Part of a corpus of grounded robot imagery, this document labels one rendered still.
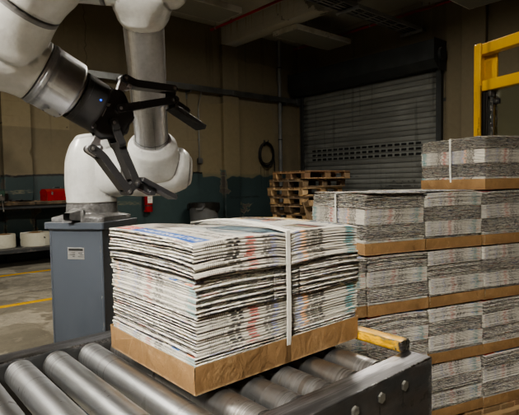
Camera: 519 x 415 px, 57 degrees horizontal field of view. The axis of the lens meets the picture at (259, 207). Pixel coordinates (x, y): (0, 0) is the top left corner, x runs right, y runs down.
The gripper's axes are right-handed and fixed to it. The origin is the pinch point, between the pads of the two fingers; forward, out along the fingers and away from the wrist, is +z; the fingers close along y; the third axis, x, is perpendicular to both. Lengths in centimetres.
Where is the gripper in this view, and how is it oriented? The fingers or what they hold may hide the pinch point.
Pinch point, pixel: (182, 159)
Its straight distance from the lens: 83.9
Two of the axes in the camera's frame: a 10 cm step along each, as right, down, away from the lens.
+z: 6.8, 4.1, 6.1
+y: -3.3, 9.1, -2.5
